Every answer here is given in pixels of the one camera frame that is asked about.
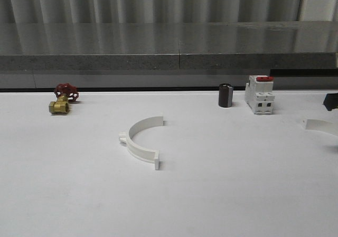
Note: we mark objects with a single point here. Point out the white circuit breaker red switch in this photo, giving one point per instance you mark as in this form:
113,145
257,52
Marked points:
259,94

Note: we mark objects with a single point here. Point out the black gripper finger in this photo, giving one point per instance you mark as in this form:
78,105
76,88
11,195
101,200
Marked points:
331,101

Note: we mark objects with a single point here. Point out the brass valve red handwheel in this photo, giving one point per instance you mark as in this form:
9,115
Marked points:
65,93

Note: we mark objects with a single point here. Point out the grey pleated curtain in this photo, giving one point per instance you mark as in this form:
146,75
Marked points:
148,11

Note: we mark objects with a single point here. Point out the dark cylindrical capacitor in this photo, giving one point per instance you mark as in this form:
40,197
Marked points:
225,95

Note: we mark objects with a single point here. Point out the grey stone counter ledge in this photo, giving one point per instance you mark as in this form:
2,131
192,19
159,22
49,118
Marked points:
300,55

